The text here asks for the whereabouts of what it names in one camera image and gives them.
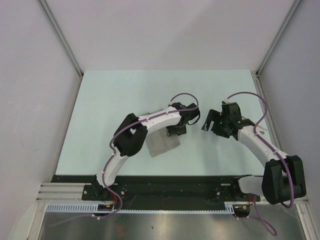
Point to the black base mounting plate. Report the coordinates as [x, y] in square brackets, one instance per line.
[161, 193]

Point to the copper spoon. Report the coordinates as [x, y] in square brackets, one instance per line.
[254, 123]

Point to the aluminium frame rail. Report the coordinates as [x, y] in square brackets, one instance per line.
[60, 193]
[271, 127]

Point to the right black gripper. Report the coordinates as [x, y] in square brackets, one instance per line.
[212, 114]

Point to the grey cloth napkin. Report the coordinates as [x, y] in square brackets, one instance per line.
[162, 142]

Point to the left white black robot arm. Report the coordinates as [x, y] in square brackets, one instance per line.
[130, 136]

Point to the aluminium frame rail right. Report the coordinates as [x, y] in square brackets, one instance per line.
[271, 127]

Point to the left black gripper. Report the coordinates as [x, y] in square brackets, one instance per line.
[170, 130]

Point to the aluminium frame post right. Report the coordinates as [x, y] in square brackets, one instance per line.
[294, 8]

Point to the aluminium frame rail left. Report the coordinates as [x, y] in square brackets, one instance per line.
[60, 193]

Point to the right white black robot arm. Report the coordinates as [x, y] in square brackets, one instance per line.
[283, 178]

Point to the aluminium frame post left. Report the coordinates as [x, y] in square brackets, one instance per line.
[55, 26]

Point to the aluminium frame post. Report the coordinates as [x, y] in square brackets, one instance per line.
[55, 26]
[294, 8]

